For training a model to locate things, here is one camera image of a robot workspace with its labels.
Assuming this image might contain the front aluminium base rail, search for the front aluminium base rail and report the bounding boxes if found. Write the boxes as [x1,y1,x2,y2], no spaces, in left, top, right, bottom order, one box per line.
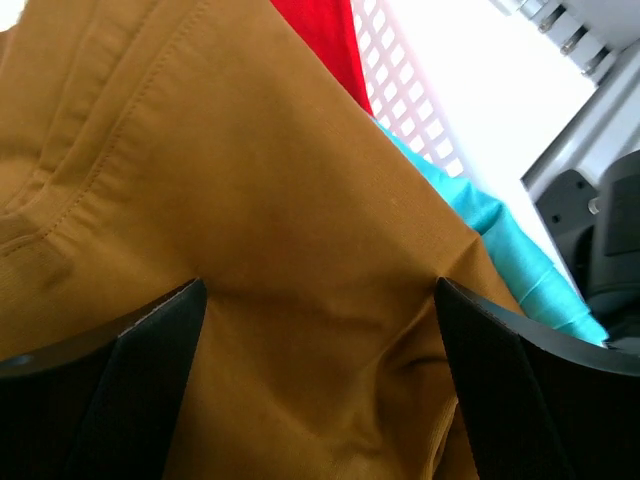
[489,0,640,211]

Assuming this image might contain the teal trousers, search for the teal trousers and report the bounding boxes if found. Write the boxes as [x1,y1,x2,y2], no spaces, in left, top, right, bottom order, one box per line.
[376,123,609,347]

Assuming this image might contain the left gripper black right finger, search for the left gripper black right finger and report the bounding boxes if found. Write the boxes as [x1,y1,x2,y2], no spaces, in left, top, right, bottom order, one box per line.
[435,278,639,479]

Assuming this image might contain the brown trousers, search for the brown trousers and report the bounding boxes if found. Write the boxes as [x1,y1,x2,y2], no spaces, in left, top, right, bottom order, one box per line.
[1,1,517,479]

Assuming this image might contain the red trousers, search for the red trousers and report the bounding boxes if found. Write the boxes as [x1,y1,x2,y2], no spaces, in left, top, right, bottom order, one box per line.
[271,0,373,115]

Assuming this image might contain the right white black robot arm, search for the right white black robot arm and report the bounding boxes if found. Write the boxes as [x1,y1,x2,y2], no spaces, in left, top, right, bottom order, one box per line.
[536,151,639,355]

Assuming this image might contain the white plastic basket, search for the white plastic basket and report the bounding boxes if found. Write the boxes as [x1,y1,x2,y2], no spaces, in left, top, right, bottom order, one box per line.
[351,0,471,177]

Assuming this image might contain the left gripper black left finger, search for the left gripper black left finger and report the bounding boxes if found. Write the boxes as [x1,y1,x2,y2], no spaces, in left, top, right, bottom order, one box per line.
[1,279,206,479]

